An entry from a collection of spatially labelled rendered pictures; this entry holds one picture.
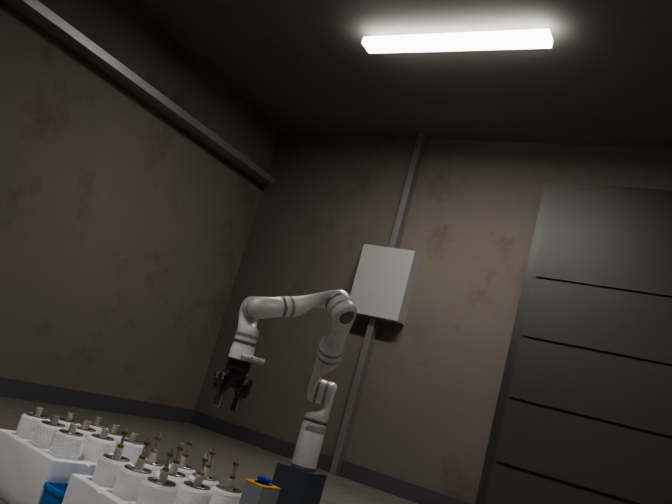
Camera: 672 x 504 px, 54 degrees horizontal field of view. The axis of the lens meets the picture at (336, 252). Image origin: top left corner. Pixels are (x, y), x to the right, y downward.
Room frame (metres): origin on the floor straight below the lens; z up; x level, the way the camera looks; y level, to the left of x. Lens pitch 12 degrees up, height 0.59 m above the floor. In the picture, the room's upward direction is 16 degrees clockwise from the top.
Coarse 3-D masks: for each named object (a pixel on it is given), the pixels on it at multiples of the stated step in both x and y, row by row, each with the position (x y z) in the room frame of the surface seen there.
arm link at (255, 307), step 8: (256, 296) 2.09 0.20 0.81; (280, 296) 2.13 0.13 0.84; (248, 304) 2.07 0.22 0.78; (256, 304) 2.05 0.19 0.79; (264, 304) 2.06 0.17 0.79; (272, 304) 2.08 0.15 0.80; (280, 304) 2.10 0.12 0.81; (248, 312) 2.07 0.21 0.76; (256, 312) 2.05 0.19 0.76; (264, 312) 2.07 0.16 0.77; (272, 312) 2.09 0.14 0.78; (280, 312) 2.11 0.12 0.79
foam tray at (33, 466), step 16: (0, 432) 2.36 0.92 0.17; (0, 448) 2.34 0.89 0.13; (16, 448) 2.27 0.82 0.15; (32, 448) 2.21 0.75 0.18; (0, 464) 2.31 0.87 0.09; (16, 464) 2.25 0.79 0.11; (32, 464) 2.19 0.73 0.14; (48, 464) 2.13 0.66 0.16; (64, 464) 2.15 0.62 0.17; (80, 464) 2.19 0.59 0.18; (96, 464) 2.24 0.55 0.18; (0, 480) 2.29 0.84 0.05; (16, 480) 2.23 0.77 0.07; (32, 480) 2.17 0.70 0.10; (48, 480) 2.13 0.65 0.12; (64, 480) 2.17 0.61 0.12; (0, 496) 2.27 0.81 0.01; (16, 496) 2.20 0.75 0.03; (32, 496) 2.15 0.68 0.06
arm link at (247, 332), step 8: (240, 312) 2.11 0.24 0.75; (240, 320) 2.10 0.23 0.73; (248, 320) 2.12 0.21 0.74; (256, 320) 2.14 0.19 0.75; (240, 328) 2.08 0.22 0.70; (248, 328) 2.07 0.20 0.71; (256, 328) 2.09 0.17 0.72; (240, 336) 2.07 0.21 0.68; (248, 336) 2.07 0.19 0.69; (256, 336) 2.09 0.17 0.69; (248, 344) 2.07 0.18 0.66
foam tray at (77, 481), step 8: (72, 480) 2.00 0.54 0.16; (80, 480) 1.97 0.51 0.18; (88, 480) 1.98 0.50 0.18; (72, 488) 1.99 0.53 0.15; (80, 488) 1.96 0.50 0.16; (88, 488) 1.94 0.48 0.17; (96, 488) 1.92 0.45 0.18; (104, 488) 1.94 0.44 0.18; (112, 488) 1.97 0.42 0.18; (64, 496) 2.01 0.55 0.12; (72, 496) 1.98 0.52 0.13; (80, 496) 1.96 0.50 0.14; (88, 496) 1.93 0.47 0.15; (96, 496) 1.90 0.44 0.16; (104, 496) 1.88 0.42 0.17; (112, 496) 1.87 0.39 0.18
